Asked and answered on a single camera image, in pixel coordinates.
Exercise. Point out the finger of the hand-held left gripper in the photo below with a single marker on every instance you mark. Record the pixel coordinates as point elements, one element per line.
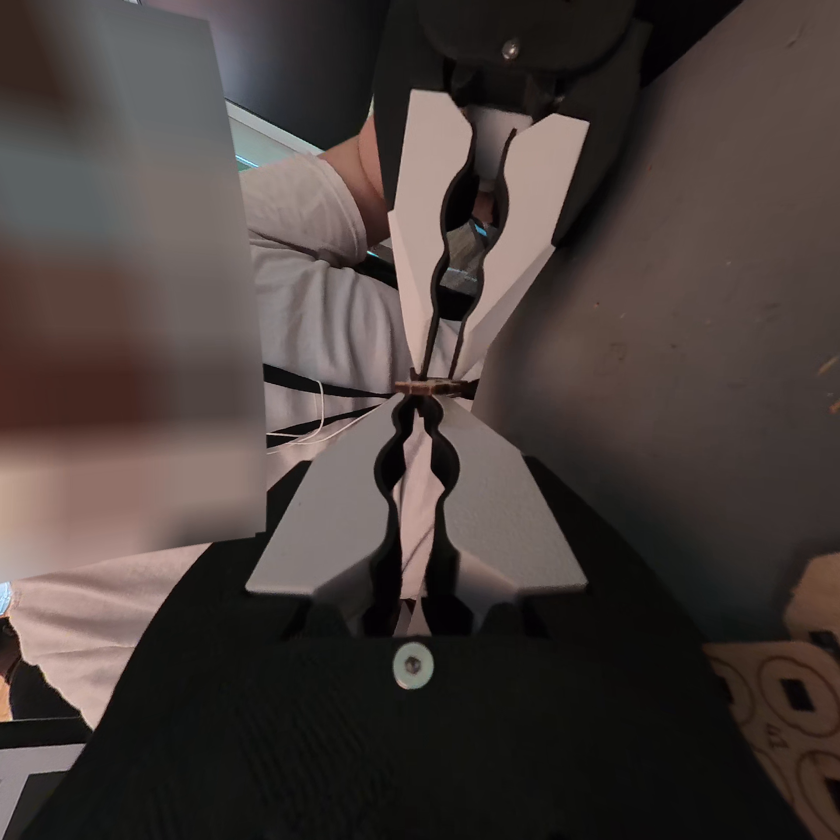
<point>420,197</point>
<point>538,197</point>

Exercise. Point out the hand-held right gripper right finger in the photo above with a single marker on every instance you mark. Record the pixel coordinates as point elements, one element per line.
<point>512,518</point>

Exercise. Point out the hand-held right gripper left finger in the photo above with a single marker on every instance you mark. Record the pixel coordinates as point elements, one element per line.
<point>328,518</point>

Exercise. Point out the small wooden model part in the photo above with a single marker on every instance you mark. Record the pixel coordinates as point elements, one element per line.
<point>433,387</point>

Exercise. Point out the person's left forearm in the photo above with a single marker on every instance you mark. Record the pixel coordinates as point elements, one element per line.
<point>369,197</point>

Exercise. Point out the laser-cut wooden parts sheet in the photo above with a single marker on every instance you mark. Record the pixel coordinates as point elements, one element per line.
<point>774,709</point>

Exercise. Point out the person in white shirt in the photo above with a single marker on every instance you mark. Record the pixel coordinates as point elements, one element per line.
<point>315,315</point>

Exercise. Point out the white-framed window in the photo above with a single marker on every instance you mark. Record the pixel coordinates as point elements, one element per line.
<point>269,138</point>

